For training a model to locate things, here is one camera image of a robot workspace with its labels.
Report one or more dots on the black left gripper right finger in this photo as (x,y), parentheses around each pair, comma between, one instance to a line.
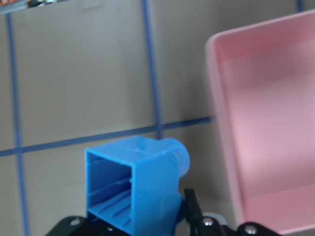
(202,225)

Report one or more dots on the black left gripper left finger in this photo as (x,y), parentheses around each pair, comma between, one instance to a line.
(78,226)

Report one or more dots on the blue toy block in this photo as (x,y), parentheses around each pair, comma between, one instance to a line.
(133,184)

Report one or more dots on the pink plastic box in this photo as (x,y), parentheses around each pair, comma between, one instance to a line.
(261,82)

